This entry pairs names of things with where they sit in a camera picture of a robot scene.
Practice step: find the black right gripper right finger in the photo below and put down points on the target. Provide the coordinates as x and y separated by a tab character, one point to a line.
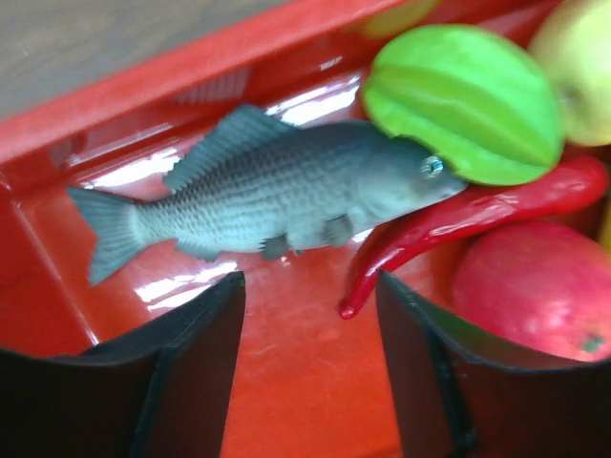
459	391

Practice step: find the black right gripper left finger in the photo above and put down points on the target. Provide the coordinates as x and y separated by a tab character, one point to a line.
159	390

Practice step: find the grey toy fish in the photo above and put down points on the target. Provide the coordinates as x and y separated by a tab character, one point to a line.
255	184

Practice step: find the red chili pepper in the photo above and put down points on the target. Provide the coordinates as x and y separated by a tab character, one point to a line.
571	186

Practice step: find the red apple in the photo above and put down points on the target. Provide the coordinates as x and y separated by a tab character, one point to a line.
539	284

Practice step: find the yellow apple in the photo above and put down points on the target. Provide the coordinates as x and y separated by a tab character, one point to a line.
572	46

